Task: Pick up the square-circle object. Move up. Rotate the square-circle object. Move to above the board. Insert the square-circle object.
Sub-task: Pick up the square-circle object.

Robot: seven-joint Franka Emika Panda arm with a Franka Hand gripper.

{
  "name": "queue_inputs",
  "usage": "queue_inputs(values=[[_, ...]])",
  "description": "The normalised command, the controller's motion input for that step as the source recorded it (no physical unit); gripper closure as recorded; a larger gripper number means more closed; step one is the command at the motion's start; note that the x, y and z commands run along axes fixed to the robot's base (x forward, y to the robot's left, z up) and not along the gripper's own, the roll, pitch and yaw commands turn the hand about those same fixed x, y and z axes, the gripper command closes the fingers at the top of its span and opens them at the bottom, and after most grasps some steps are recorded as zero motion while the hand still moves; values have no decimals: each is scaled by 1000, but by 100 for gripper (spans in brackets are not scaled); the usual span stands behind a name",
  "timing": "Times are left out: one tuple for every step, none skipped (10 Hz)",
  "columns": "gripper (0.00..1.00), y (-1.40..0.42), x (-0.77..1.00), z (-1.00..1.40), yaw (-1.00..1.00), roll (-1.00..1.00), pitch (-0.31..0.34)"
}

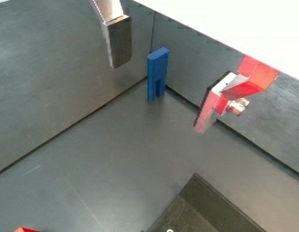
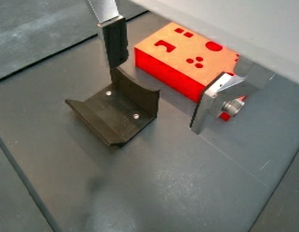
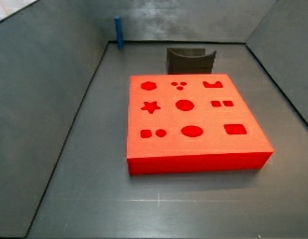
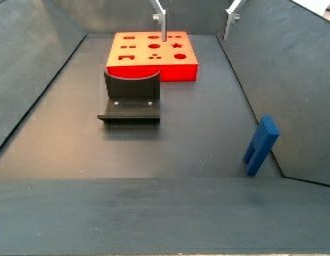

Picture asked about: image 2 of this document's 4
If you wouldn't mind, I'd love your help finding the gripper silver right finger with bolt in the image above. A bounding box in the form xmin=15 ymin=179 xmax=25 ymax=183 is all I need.
xmin=189 ymin=57 xmax=274 ymax=134

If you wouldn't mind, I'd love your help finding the red shape-sorting board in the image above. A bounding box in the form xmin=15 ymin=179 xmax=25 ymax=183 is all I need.
xmin=133 ymin=21 xmax=246 ymax=122

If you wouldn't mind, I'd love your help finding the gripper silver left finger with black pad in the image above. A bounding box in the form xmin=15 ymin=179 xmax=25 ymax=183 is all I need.
xmin=85 ymin=0 xmax=128 ymax=69

